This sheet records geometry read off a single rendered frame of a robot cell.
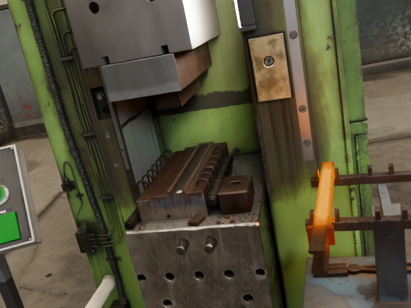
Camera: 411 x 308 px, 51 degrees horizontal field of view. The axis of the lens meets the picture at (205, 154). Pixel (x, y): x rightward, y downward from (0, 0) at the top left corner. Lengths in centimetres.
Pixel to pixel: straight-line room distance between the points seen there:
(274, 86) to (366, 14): 613
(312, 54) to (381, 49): 620
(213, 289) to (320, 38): 74
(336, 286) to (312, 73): 55
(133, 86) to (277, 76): 38
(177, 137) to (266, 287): 70
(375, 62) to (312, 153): 617
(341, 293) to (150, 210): 55
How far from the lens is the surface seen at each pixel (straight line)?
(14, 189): 130
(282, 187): 130
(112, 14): 113
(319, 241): 76
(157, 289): 131
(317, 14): 119
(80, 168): 143
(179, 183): 128
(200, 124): 163
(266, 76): 118
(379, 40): 736
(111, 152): 139
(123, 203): 144
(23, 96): 798
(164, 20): 109
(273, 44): 117
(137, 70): 113
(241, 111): 159
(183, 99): 124
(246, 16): 115
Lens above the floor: 145
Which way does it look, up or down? 18 degrees down
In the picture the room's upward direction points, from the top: 12 degrees counter-clockwise
